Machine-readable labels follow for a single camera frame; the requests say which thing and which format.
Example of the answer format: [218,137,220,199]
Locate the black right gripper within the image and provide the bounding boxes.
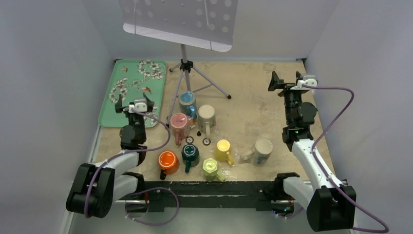
[268,71,305,125]

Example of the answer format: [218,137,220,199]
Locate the pink ghost mug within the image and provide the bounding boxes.
[170,113,190,146]

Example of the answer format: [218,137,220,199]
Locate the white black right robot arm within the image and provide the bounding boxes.
[268,71,357,232]

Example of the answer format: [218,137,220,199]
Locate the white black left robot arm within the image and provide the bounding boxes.
[66,94,154,218]

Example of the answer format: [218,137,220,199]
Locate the blue mug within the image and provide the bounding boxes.
[178,91,197,119]

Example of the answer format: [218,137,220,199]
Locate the orange mug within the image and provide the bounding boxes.
[158,150,180,180]

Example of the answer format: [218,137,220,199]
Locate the dark green mug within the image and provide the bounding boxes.
[181,144,200,174]

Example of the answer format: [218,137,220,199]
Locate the teal seashell mug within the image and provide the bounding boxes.
[197,104,216,139]

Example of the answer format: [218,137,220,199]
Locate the cream coral mug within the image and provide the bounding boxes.
[240,138,273,166]

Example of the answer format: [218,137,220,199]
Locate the light green hexagonal mug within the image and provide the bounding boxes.
[203,158,226,182]

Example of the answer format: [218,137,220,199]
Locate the yellow mug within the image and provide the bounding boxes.
[214,139,234,166]

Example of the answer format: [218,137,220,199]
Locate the green floral tray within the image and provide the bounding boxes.
[98,59,168,127]

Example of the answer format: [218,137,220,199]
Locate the ice cream cone toy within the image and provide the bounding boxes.
[188,117,195,128]

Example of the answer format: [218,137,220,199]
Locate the grey music stand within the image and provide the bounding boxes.
[117,0,240,130]

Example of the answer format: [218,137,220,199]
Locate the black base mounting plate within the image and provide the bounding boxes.
[114,180,305,214]

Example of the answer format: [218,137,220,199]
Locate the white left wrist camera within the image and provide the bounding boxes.
[128,98,148,113]

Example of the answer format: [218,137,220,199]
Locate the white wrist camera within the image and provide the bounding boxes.
[128,98,148,113]
[296,74,318,89]

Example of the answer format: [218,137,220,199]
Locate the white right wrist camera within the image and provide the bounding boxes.
[296,74,318,89]

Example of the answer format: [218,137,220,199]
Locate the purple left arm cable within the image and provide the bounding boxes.
[84,110,179,226]

